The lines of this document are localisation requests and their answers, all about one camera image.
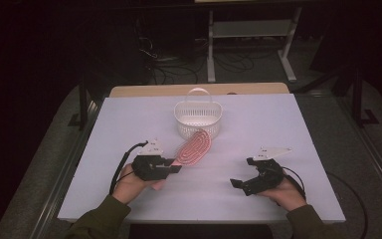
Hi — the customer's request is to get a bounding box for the black cable loop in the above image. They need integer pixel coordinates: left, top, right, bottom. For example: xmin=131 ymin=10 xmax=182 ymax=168
xmin=324 ymin=170 xmax=370 ymax=239

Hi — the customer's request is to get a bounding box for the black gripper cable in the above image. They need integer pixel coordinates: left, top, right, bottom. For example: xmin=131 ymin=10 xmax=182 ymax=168
xmin=281 ymin=165 xmax=307 ymax=201
xmin=108 ymin=140 xmax=149 ymax=196

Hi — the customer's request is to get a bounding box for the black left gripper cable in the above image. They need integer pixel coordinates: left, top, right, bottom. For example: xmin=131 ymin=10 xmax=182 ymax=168
xmin=108 ymin=140 xmax=149 ymax=196

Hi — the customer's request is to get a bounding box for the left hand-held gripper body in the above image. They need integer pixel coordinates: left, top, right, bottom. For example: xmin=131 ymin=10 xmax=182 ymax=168
xmin=131 ymin=137 xmax=175 ymax=182

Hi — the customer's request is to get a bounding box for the person's right hand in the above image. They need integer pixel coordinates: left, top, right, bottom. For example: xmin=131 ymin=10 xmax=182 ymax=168
xmin=259 ymin=177 xmax=308 ymax=213

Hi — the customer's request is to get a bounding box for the black metal stand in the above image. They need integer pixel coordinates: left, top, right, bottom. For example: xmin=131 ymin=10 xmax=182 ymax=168
xmin=67 ymin=75 xmax=92 ymax=131
xmin=350 ymin=65 xmax=381 ymax=128

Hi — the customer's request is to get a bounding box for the pink hairbrush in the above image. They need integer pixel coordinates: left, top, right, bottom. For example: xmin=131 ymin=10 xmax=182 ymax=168
xmin=151 ymin=128 xmax=213 ymax=191

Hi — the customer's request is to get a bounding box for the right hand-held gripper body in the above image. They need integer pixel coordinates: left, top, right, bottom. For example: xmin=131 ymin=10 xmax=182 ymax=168
xmin=249 ymin=146 xmax=292 ymax=196

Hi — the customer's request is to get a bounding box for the person's left hand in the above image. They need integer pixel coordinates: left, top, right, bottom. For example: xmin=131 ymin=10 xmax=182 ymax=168
xmin=111 ymin=163 xmax=167 ymax=205

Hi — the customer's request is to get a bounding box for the white plastic basket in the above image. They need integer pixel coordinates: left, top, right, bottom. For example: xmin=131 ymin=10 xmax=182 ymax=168
xmin=173 ymin=87 xmax=224 ymax=140

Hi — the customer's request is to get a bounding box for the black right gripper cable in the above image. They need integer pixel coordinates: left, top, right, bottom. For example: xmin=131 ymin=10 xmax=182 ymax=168
xmin=281 ymin=165 xmax=307 ymax=201

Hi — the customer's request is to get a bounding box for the white metal desk frame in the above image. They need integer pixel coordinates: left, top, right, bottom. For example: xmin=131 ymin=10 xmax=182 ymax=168
xmin=206 ymin=6 xmax=303 ymax=84

